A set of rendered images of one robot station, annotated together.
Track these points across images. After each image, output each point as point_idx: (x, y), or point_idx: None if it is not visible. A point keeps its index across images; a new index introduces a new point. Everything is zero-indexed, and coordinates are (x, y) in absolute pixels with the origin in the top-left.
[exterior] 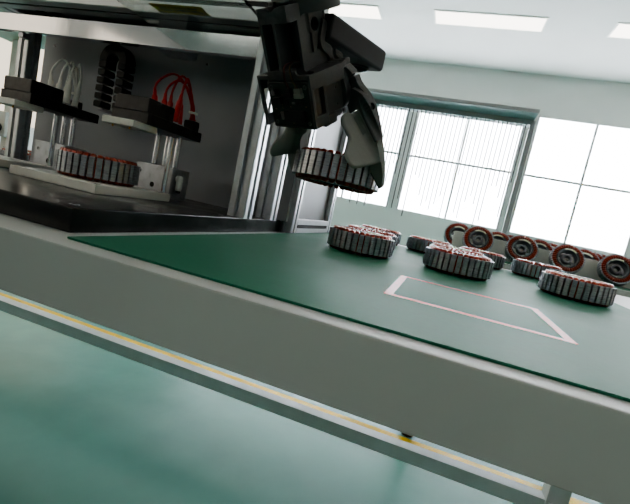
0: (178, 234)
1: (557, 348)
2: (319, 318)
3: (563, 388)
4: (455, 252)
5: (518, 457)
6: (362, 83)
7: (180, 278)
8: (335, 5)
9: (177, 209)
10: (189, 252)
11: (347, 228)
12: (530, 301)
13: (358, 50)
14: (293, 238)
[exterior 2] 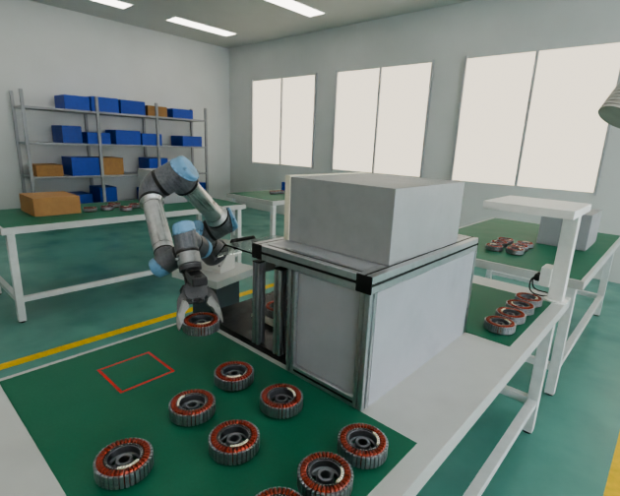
0: (220, 332)
1: (99, 362)
2: (136, 336)
3: (93, 349)
4: (184, 391)
5: None
6: (181, 292)
7: (162, 327)
8: (179, 271)
9: (243, 328)
10: None
11: (231, 362)
12: (129, 403)
13: (188, 280)
14: (256, 363)
